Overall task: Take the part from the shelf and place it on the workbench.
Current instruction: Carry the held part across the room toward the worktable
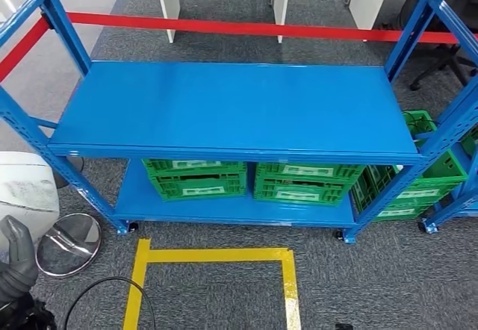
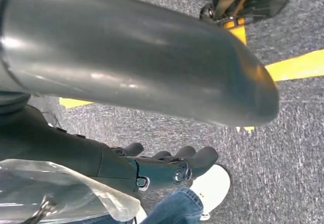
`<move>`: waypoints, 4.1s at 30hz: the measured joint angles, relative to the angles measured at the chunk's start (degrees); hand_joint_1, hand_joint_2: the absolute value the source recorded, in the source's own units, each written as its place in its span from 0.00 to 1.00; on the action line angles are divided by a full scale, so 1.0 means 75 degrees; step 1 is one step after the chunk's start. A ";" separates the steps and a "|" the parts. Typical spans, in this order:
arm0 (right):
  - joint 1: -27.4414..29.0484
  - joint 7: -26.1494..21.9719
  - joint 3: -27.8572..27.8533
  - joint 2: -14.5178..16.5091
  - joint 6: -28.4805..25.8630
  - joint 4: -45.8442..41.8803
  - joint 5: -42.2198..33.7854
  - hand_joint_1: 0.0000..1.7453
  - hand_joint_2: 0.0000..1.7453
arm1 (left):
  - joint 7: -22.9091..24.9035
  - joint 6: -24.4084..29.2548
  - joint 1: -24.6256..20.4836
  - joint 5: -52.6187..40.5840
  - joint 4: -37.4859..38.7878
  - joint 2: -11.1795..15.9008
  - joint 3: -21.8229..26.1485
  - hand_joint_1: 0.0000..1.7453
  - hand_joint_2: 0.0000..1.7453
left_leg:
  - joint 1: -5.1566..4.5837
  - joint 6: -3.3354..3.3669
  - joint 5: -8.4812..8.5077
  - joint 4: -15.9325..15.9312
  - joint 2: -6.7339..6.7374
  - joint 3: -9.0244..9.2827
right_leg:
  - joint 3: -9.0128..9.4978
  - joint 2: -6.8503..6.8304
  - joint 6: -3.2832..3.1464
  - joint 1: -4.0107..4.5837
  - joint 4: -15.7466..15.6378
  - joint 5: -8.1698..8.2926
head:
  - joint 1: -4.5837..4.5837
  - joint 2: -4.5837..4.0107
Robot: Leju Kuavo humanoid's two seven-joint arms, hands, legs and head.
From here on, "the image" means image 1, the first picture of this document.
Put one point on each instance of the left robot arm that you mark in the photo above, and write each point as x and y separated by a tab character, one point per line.
19	308

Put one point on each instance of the chrome round stool base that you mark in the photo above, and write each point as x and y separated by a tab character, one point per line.
71	248

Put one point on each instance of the yellow floor tape square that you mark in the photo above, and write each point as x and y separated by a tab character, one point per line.
213	255

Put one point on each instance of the black office chair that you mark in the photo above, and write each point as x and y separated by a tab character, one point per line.
422	1

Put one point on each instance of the green plastic crate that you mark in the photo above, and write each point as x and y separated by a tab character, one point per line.
298	189
194	184
440	179
471	142

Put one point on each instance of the black robot foot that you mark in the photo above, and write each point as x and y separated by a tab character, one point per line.
343	327

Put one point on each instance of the blue steel shelf rack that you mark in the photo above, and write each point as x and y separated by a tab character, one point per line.
459	204
223	105

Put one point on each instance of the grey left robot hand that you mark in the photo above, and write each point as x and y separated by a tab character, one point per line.
19	248

